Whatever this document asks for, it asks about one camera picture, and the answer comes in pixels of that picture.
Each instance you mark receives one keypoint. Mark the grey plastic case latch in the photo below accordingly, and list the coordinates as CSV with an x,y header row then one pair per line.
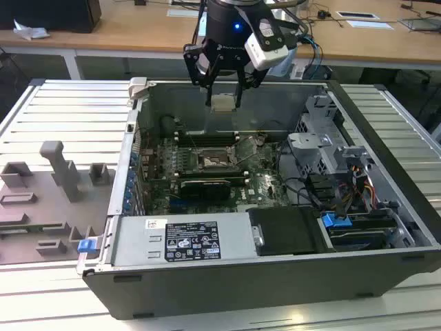
x,y
138,88

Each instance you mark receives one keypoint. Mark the black grey PC case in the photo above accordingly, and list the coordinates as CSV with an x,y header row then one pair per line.
x,y
206,286

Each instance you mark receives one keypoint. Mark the metal CPU socket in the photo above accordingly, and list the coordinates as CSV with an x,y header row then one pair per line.
x,y
213,161

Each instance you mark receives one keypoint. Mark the small black device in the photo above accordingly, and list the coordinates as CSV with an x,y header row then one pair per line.
x,y
322,14

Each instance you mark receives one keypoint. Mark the blue plastic tab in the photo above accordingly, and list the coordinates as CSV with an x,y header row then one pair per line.
x,y
86,246

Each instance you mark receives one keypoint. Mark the white paper sheet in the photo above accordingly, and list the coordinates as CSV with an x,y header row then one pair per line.
x,y
370,25

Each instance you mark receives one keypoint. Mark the black office chair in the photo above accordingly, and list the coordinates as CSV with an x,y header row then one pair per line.
x,y
432,113

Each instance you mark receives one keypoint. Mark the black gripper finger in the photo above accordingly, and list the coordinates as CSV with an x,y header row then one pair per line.
x,y
191,65
238,96

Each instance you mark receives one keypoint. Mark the green motherboard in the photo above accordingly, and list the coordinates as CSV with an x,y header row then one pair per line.
x,y
265,186

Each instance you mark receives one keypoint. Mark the wooden desk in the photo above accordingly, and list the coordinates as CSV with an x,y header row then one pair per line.
x,y
138,31

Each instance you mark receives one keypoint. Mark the hard disk in blue carrier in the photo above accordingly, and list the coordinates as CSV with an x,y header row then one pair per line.
x,y
336,220

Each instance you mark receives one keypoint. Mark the grey parts rack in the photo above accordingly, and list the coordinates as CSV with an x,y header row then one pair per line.
x,y
41,207

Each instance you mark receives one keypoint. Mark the black plastic shroud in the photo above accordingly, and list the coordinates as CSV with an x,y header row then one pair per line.
x,y
286,231

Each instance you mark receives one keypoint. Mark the metal disk bay cage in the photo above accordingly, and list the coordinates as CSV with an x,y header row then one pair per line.
x,y
310,145

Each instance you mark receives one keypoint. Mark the black graphics card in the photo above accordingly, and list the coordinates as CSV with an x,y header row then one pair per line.
x,y
205,189

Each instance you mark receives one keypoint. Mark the silver CPU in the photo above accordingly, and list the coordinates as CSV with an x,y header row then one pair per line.
x,y
224,102

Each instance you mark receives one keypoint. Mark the grey power supply unit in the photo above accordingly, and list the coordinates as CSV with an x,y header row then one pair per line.
x,y
138,241

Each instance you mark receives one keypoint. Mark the green RAM stick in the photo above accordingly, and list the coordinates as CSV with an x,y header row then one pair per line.
x,y
31,228

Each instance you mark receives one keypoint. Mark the RAM slot with white clips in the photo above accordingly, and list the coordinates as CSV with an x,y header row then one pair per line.
x,y
206,141
206,135

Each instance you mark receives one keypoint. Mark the white crumpled paper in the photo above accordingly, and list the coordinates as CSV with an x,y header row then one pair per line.
x,y
31,31

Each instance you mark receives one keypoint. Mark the clear plastic tray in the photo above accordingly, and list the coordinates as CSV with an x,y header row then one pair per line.
x,y
422,24

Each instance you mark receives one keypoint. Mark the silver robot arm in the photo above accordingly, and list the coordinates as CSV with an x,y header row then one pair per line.
x,y
280,67

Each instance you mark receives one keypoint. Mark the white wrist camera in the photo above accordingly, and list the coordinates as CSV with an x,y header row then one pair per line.
x,y
265,55

